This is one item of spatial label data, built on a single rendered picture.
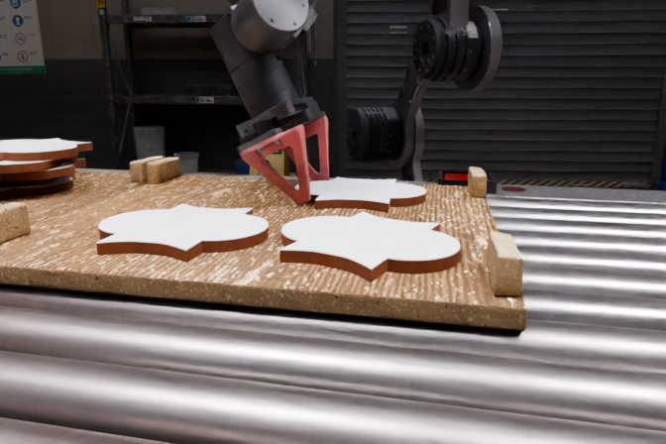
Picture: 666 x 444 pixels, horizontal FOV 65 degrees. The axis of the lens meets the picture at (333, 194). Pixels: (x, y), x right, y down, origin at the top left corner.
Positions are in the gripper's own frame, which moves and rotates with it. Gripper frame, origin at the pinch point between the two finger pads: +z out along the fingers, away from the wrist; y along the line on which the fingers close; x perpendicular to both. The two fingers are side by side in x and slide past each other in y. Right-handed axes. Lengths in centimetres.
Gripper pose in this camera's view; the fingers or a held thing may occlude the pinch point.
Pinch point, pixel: (311, 185)
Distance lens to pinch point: 57.7
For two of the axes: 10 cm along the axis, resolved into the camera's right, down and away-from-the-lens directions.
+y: 1.9, -2.1, 9.6
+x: -8.9, 3.8, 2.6
